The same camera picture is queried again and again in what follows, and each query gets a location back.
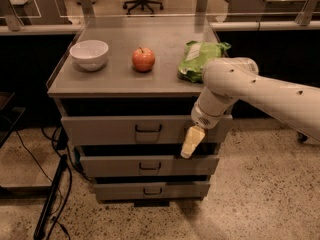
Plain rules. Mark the grey bottom drawer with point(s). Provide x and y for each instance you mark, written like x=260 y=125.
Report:
x=156 y=190

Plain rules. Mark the grey drawer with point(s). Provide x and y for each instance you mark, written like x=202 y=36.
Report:
x=132 y=166
x=156 y=190
x=126 y=130

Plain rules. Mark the white ceramic bowl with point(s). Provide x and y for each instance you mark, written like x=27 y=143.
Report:
x=90 y=55

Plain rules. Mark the red apple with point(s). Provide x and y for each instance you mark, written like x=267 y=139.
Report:
x=143 y=59

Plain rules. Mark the grey drawer cabinet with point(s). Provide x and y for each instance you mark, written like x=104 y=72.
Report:
x=117 y=89

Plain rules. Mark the green snack bag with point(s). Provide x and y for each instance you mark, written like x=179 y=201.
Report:
x=196 y=55

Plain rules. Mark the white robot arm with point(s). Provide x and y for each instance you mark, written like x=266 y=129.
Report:
x=227 y=80

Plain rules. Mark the grey middle drawer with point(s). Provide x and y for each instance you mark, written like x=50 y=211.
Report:
x=132 y=166

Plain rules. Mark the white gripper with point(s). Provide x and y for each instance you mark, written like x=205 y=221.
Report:
x=202 y=119

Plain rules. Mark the black floor bar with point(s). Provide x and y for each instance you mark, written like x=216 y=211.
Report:
x=39 y=233

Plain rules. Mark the dark side table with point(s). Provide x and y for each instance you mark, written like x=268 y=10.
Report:
x=10 y=114

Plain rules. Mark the grey top drawer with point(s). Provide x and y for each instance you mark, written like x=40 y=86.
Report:
x=126 y=130

